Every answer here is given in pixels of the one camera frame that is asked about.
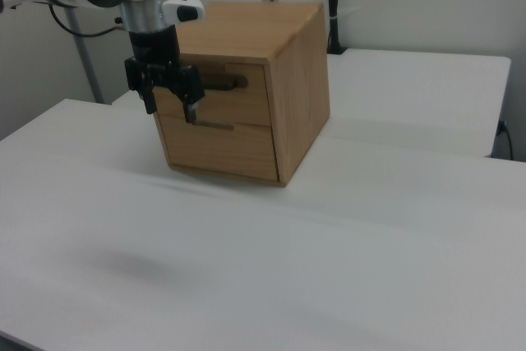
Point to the wooden drawer cabinet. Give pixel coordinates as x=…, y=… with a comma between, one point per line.
x=300, y=88

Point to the black pole with base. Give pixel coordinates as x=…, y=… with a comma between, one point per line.
x=333, y=6

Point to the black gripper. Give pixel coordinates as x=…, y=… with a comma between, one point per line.
x=154, y=49

